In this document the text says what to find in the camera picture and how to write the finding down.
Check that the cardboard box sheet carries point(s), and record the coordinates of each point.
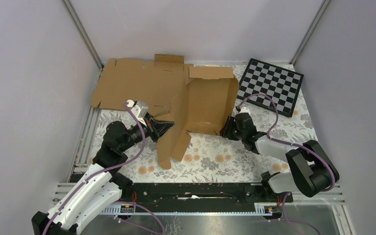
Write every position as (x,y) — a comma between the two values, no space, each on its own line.
(202,106)

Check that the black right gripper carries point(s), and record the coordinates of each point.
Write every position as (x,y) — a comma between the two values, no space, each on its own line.
(226,131)

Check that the black base rail bar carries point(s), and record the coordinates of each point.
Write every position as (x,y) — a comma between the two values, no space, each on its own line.
(202,197)

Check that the floral patterned table mat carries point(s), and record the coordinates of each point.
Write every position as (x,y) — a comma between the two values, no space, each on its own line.
(212,158)

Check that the black white checkerboard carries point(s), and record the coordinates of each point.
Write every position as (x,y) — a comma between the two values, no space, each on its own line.
(281,85)

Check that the lower flat cardboard sheet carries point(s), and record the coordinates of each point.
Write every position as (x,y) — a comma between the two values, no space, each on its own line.
(153,82)

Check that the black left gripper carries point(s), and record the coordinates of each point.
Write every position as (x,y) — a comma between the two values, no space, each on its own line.
(156,129)

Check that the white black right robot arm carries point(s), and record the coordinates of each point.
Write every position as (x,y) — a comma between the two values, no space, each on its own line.
(310,169)

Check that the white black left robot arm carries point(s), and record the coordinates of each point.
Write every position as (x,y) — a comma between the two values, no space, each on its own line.
(102,184)

